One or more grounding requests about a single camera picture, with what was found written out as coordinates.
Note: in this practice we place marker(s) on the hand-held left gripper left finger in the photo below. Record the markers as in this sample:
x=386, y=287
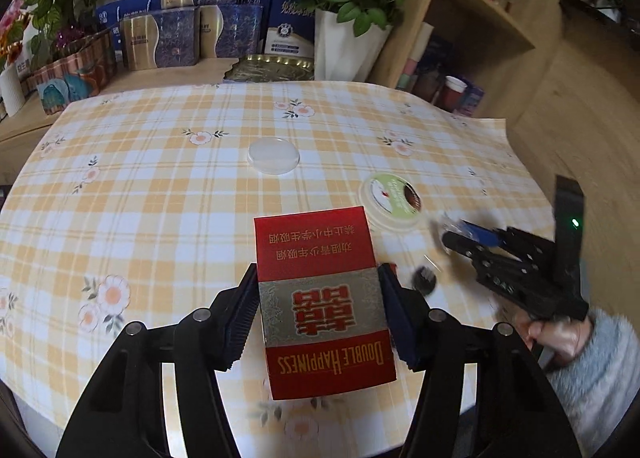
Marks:
x=240, y=320

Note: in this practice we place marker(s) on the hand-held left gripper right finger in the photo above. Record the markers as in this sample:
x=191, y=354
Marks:
x=402, y=325

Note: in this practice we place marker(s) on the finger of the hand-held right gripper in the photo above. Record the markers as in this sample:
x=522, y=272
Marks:
x=462, y=244
x=482, y=235

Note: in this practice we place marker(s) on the clear plastic wrapper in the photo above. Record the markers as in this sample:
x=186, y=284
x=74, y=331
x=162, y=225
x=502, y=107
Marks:
x=442, y=225

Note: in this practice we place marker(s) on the red cigarette box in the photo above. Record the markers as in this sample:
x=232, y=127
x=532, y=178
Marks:
x=320, y=298

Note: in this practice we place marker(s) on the person's right forearm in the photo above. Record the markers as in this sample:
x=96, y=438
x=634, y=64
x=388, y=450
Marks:
x=600, y=378

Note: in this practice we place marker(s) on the person's right hand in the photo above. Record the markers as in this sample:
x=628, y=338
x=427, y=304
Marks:
x=555, y=338

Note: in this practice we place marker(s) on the small black round object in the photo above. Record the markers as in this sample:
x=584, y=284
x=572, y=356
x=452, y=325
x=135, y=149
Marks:
x=424, y=282

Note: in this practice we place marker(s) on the round green white lid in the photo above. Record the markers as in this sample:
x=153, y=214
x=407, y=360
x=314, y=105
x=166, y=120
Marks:
x=390, y=200

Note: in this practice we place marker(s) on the small blue box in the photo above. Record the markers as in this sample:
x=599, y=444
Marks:
x=472, y=100

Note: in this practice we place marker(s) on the yellow checked floral tablecloth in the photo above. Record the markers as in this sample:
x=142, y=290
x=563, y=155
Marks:
x=175, y=198

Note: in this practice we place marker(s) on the red jar white lid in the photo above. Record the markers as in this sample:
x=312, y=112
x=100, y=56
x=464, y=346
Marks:
x=452, y=94

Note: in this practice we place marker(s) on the clear plastic lid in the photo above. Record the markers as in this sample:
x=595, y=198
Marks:
x=274, y=155

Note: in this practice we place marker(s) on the stack of paper cups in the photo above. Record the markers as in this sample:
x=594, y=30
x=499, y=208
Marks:
x=406, y=74

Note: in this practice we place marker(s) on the wooden shelf unit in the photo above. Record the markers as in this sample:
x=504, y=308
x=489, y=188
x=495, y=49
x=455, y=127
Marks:
x=500, y=33

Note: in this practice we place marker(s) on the white paper vase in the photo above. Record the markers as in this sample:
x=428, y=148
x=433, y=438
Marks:
x=345, y=50

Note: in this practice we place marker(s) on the gold metal tray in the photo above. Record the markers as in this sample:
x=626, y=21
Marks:
x=270, y=69

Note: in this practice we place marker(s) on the blue white box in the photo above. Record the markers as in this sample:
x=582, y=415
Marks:
x=287, y=33

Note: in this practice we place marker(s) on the striped basket box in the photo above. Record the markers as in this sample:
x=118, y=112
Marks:
x=70, y=78

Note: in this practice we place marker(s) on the white ribbed cylinder vase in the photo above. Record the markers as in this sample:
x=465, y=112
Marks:
x=11, y=90

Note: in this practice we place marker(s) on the plain blue box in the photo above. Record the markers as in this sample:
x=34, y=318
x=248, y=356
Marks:
x=117, y=13

